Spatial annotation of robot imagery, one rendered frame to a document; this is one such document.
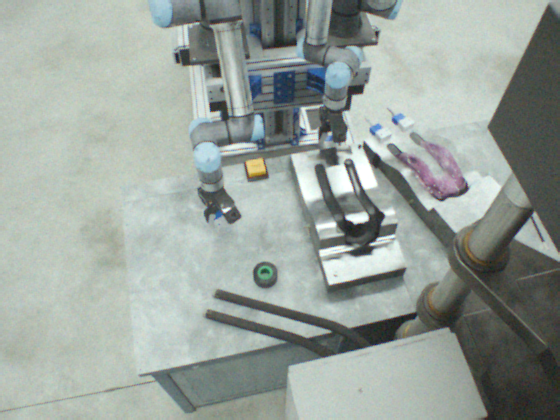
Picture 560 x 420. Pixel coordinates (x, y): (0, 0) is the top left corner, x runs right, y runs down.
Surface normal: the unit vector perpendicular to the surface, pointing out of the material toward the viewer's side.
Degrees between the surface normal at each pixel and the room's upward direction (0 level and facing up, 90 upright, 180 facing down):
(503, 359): 0
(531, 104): 90
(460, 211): 0
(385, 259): 0
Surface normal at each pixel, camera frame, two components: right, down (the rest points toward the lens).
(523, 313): 0.00, -0.53
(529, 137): -0.97, 0.19
